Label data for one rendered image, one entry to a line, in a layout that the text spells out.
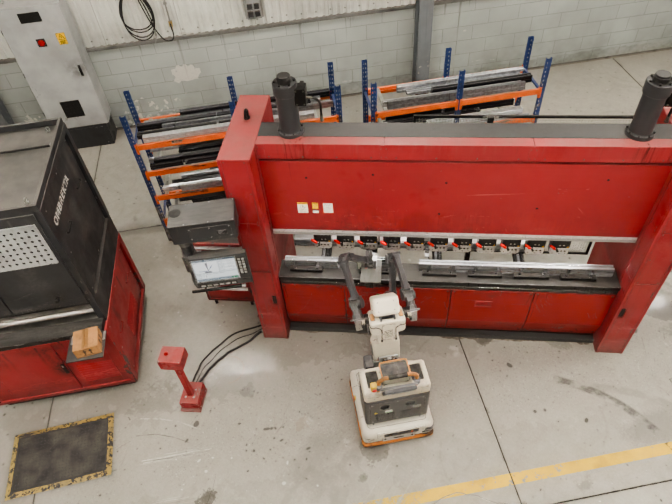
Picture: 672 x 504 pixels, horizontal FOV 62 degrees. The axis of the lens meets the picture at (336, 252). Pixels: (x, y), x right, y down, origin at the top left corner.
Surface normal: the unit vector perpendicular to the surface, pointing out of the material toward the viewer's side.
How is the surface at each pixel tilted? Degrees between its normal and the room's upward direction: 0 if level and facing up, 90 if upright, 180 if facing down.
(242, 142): 0
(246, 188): 90
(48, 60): 90
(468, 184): 90
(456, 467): 0
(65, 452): 0
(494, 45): 90
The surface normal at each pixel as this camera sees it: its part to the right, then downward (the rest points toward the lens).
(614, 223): -0.09, 0.74
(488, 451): -0.06, -0.67
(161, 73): 0.17, 0.72
